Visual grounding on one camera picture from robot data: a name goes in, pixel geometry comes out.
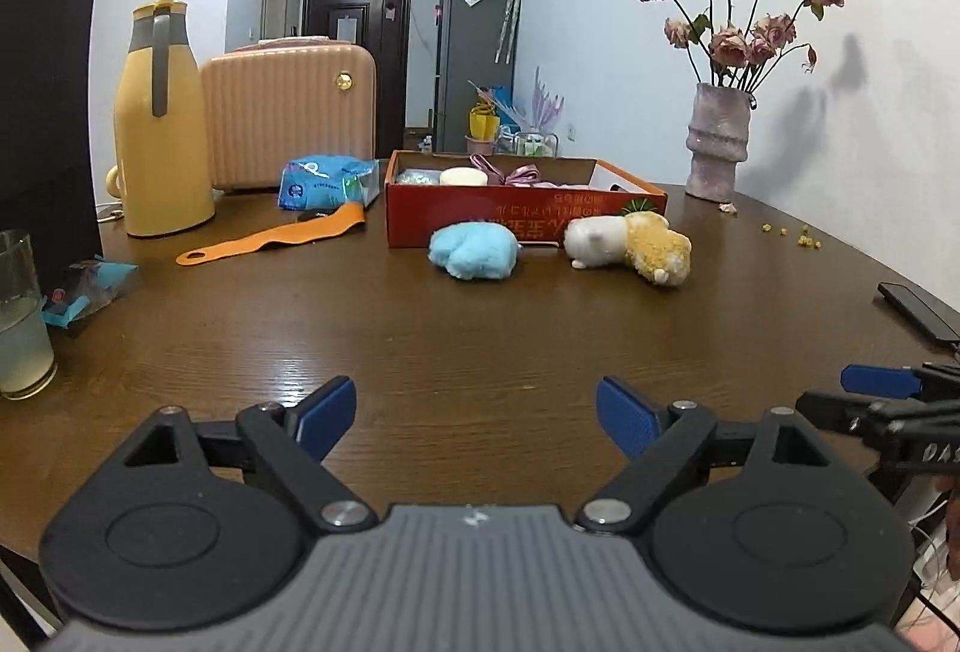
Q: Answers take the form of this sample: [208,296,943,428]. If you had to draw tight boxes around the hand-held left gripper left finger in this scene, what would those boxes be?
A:
[105,376,377,534]

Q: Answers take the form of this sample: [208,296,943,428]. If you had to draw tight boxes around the blue snack packet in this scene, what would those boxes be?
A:
[41,257,140,330]

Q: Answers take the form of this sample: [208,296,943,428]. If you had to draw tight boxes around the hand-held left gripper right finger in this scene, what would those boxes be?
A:
[576,376,852,534]

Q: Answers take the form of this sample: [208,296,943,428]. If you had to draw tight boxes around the orange cardboard box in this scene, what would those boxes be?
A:
[385,149,668,249]

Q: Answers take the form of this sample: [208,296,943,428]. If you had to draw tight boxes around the drinking glass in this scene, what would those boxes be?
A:
[0,229,58,401]

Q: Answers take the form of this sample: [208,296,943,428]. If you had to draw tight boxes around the pink ceramic vase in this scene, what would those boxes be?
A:
[685,82,754,204]

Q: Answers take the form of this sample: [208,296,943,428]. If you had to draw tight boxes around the scattered yellow crumbs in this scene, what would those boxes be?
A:
[760,222,823,250]

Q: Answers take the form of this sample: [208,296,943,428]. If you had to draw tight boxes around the white umbrella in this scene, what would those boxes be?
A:
[494,0,521,65]

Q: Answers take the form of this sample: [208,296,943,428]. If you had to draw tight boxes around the pink ribbon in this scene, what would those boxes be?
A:
[469,154,542,187]

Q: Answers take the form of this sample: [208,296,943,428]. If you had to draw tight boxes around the dried pink roses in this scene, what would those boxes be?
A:
[635,0,848,95]

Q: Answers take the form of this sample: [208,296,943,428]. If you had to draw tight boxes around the blue tissue packet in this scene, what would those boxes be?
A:
[277,154,382,211]

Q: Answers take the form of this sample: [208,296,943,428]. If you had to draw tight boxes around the dark entrance door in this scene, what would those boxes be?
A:
[302,0,413,159]

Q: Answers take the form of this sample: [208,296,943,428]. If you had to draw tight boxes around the white cables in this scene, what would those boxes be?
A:
[906,493,960,627]

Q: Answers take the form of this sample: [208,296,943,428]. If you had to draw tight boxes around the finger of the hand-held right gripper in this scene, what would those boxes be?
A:
[840,362,960,399]
[795,391,908,436]

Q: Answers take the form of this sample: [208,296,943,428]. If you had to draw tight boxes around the black paper bag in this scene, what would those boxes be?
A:
[0,0,103,294]

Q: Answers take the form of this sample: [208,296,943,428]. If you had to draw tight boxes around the white and yellow plush toy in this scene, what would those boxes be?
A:
[564,211,693,288]

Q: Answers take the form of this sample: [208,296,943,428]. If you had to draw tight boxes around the black phone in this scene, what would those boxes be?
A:
[877,281,960,346]

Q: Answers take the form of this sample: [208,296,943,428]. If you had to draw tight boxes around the grey refrigerator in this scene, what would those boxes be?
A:
[435,0,519,155]

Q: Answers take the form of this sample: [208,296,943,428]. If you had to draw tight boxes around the blue plush toy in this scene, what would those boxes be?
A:
[427,223,524,282]

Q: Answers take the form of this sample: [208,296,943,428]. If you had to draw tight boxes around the pink ribbed suitcase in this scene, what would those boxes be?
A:
[200,38,378,195]

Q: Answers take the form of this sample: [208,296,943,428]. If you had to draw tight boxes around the wire storage rack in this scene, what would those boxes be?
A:
[496,127,563,158]

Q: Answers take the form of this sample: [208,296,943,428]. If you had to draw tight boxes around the pink frilly decoration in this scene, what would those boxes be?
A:
[529,68,564,132]

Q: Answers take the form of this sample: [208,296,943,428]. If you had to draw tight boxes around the yellow thermos jug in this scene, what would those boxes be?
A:
[112,0,218,240]

